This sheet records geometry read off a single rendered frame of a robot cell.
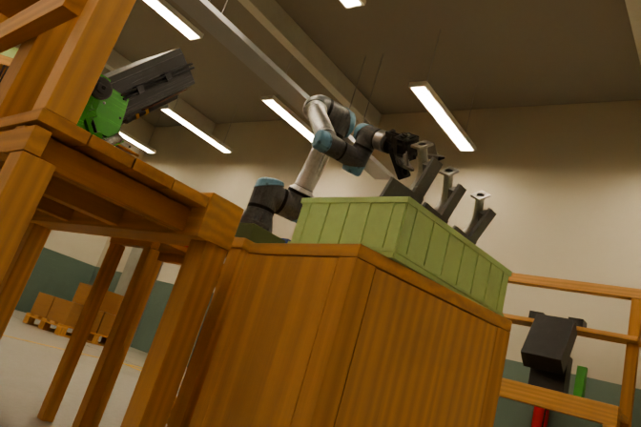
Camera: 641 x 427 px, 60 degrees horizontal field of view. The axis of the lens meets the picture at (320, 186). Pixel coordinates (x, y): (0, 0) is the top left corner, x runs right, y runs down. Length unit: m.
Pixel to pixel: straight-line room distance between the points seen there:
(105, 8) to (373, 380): 1.20
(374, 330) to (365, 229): 0.28
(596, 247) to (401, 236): 5.72
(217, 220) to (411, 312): 0.68
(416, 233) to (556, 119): 6.51
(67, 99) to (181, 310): 0.69
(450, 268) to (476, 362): 0.29
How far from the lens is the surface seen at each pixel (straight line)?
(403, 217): 1.48
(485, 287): 1.84
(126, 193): 1.74
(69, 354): 2.58
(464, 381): 1.72
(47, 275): 12.34
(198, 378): 2.06
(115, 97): 2.40
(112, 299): 9.12
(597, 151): 7.60
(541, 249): 7.21
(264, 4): 7.26
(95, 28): 1.67
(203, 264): 1.80
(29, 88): 1.98
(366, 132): 2.04
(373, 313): 1.43
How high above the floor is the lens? 0.46
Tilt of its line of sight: 18 degrees up
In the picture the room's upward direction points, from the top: 17 degrees clockwise
